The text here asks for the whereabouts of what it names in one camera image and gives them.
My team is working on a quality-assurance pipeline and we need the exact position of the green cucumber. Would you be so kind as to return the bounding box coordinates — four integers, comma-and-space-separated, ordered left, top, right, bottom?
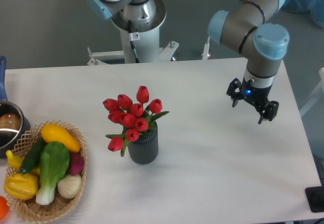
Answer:
19, 136, 47, 174

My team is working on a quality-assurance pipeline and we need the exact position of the yellow pumpkin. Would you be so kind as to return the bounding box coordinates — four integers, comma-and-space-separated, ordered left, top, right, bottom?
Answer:
4, 173, 38, 200

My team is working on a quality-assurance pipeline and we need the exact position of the yellow squash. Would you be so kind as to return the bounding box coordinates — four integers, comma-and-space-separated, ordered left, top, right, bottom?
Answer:
40, 124, 81, 153

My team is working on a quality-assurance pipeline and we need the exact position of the purple radish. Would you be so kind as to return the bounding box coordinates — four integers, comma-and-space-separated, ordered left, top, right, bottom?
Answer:
68, 153, 85, 175

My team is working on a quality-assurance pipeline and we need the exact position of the blue handled steel pot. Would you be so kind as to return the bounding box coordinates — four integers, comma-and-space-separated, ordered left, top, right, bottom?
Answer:
1, 56, 31, 159

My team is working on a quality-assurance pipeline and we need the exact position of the orange fruit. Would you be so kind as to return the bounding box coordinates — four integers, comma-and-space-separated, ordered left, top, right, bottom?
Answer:
0, 196, 9, 220

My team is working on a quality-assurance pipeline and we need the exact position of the black cable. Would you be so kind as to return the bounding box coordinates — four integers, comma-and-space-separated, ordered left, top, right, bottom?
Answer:
127, 20, 140, 64

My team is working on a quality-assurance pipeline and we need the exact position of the black device at edge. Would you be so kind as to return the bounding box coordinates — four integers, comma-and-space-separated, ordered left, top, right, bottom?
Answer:
305, 186, 323, 213

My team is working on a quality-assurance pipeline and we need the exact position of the yellow gourd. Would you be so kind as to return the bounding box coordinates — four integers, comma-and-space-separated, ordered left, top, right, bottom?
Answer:
6, 150, 40, 176

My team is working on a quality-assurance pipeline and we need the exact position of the white garlic bulb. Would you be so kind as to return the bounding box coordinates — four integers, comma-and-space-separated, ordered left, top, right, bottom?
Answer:
57, 174, 82, 199

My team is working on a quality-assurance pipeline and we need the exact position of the green bok choy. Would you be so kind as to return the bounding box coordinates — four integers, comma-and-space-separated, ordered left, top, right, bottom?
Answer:
35, 142, 70, 205

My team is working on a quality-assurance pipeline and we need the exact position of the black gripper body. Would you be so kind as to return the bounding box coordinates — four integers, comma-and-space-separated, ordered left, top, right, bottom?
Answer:
239, 76, 273, 111

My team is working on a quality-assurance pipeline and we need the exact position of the dark grey ribbed vase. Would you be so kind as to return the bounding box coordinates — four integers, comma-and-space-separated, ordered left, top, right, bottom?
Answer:
128, 122, 159, 165

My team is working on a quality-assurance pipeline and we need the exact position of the red tulip bouquet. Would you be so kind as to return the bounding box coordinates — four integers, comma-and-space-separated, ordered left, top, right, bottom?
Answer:
103, 85, 169, 157

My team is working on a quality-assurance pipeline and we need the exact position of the white frame at right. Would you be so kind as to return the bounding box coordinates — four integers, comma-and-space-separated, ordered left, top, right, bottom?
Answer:
299, 67, 323, 117

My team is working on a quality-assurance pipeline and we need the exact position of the woven wicker basket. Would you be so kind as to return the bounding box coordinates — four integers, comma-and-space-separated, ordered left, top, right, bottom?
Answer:
5, 121, 88, 223

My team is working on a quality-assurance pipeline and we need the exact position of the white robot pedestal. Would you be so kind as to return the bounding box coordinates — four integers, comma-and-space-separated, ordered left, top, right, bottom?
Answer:
86, 0, 179, 65

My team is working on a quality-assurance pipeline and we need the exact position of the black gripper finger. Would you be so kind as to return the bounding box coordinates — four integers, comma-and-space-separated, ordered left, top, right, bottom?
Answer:
226, 78, 241, 107
257, 101, 279, 124

